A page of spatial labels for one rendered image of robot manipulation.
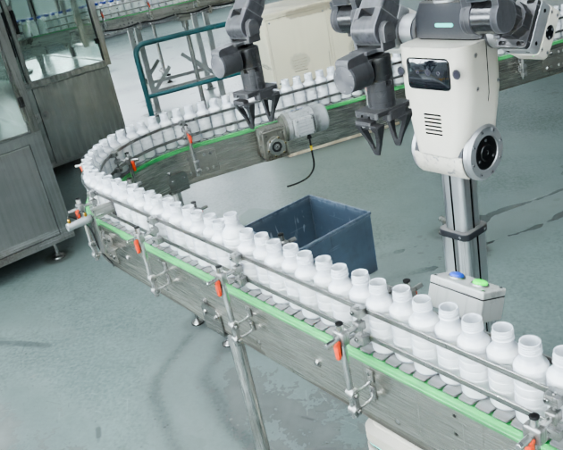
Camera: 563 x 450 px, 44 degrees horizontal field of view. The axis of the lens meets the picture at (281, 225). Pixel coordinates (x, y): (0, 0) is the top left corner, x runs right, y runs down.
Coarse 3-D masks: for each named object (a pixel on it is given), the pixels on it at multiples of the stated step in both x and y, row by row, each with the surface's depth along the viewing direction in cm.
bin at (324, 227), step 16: (288, 208) 248; (304, 208) 252; (320, 208) 250; (336, 208) 243; (352, 208) 235; (256, 224) 240; (272, 224) 245; (288, 224) 249; (304, 224) 254; (320, 224) 254; (336, 224) 246; (352, 224) 226; (368, 224) 231; (304, 240) 256; (320, 240) 218; (336, 240) 223; (352, 240) 227; (368, 240) 232; (336, 256) 224; (352, 256) 229; (368, 256) 234; (368, 272) 236
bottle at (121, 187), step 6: (120, 186) 233; (126, 186) 234; (120, 192) 234; (126, 192) 234; (120, 198) 234; (126, 198) 233; (126, 210) 235; (126, 216) 236; (132, 222) 237; (126, 228) 239; (132, 228) 238
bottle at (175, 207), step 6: (174, 204) 209; (180, 204) 207; (174, 210) 206; (180, 210) 207; (174, 216) 207; (180, 216) 207; (174, 222) 207; (180, 222) 207; (174, 234) 209; (180, 234) 208; (174, 240) 211; (180, 240) 209; (186, 246) 210; (180, 252) 211
